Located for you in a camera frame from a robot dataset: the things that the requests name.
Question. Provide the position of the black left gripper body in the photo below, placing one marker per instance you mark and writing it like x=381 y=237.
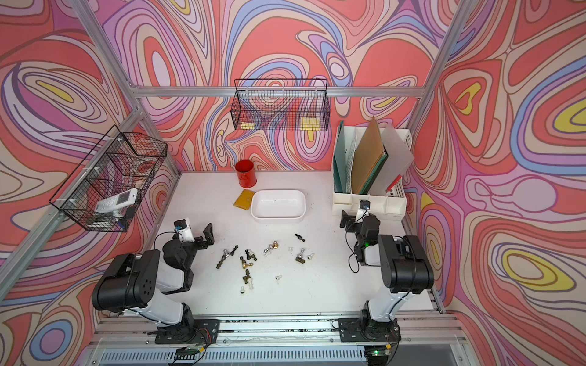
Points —
x=189 y=251

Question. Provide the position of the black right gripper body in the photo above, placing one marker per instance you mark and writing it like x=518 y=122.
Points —
x=352 y=227

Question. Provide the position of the gold silver chess piece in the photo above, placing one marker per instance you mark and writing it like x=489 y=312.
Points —
x=270 y=248

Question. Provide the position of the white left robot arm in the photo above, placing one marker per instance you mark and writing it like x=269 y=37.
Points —
x=144 y=283

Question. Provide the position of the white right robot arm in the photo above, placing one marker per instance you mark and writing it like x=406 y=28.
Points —
x=405 y=271

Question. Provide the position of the dark silver chess piece left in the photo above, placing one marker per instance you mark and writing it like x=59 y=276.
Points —
x=226 y=254

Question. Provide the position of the gold chess piece centre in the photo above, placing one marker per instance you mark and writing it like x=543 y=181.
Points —
x=245 y=264

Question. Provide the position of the white storage box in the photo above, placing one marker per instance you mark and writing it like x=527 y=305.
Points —
x=278 y=206

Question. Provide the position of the yellow sponge pad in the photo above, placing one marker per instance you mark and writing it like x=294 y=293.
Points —
x=244 y=200

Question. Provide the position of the green folder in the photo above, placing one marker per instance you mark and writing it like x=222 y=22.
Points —
x=373 y=173

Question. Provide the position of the red metal cup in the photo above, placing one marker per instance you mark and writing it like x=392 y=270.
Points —
x=246 y=173

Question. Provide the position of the white remote control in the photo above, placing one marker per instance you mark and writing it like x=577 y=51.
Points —
x=115 y=204

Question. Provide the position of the grey plastic sheet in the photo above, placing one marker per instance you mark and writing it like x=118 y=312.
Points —
x=397 y=143

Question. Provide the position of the brown cardboard folder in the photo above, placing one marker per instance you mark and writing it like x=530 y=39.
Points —
x=369 y=157

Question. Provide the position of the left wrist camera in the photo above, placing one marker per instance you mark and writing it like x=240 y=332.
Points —
x=183 y=230

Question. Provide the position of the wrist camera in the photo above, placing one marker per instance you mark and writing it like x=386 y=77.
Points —
x=183 y=230
x=363 y=210

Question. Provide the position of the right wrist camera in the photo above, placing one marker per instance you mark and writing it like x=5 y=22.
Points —
x=363 y=210

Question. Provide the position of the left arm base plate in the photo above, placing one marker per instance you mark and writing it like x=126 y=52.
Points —
x=201 y=332

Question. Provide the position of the black wire basket left wall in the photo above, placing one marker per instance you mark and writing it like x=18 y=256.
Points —
x=118 y=162

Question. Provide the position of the black wire basket wall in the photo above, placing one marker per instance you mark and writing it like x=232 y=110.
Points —
x=281 y=104
x=118 y=162

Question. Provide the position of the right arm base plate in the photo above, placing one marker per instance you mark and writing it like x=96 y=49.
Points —
x=355 y=330

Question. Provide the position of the black wire basket back wall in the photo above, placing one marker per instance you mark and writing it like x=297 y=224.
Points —
x=281 y=104

